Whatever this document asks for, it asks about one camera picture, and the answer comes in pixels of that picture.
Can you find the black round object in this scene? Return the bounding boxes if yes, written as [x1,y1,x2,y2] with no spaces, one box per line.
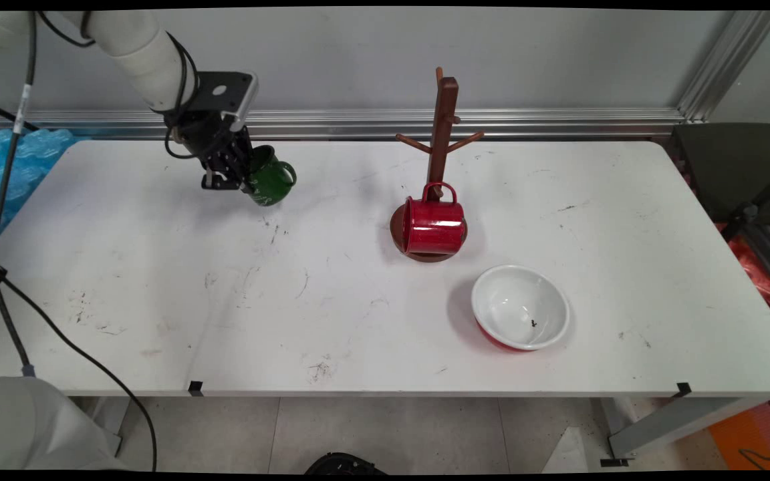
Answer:
[303,452,389,476]

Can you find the white table leg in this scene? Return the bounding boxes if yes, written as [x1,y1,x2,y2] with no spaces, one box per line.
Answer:
[600,396,770,467]

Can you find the long aluminium frame rail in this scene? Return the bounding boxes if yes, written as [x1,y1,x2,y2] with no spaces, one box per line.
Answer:
[0,109,686,141]

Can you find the blue bubble wrap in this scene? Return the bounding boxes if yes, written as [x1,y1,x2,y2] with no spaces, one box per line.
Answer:
[0,128,78,258]

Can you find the green enamel mug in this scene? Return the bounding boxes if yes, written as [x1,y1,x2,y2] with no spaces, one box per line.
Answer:
[245,145,297,206]

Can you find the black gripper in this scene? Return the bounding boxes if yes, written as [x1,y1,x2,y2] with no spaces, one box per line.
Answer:
[174,110,259,194]

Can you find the red plastic bag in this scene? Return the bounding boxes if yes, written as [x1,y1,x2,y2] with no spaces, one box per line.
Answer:
[716,224,770,308]

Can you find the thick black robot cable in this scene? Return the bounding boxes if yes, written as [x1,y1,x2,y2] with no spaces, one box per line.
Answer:
[0,271,157,472]

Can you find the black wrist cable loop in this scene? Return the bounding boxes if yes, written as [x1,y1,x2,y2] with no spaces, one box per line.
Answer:
[163,30,200,161]

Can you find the brown wooden mug tree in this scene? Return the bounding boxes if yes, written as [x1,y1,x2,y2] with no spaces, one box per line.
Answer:
[390,67,486,263]

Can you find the white bowl with red outside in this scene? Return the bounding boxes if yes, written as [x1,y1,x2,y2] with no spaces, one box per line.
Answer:
[471,265,571,353]

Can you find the red enamel mug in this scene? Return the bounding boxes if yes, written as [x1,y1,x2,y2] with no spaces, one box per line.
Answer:
[403,182,466,255]

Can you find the black silver wrist camera box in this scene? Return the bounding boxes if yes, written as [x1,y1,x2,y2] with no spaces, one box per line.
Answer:
[188,70,259,132]

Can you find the slanted aluminium frame post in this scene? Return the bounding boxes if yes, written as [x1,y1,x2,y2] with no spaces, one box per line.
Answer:
[678,10,770,123]

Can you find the orange red floor mat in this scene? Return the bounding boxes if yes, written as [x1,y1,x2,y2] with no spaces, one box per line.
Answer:
[709,397,770,470]

